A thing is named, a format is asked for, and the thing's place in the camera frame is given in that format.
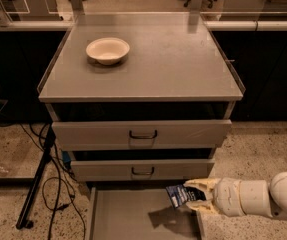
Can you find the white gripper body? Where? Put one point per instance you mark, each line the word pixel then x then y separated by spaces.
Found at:
pixel 229 196

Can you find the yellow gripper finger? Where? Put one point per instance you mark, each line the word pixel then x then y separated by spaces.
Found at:
pixel 203 207
pixel 205 185

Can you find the dark blue rxbar wrapper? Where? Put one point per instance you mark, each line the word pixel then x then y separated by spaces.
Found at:
pixel 180 195

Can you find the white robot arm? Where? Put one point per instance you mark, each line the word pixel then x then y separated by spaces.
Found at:
pixel 262 198

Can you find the bottom grey open drawer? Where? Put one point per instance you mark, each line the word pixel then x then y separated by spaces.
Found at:
pixel 120 212

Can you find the grey drawer cabinet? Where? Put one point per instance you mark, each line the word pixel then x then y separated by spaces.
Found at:
pixel 173 71

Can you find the middle grey drawer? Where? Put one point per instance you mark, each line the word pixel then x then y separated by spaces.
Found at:
pixel 127 170

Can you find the top grey drawer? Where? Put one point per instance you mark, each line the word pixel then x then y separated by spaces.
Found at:
pixel 126 135

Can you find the white paper bowl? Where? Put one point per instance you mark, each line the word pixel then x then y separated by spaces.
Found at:
pixel 107 51

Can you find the black tripod leg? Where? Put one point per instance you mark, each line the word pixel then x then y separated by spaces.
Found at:
pixel 23 221

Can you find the white horizontal rail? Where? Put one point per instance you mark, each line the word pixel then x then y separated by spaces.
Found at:
pixel 211 25

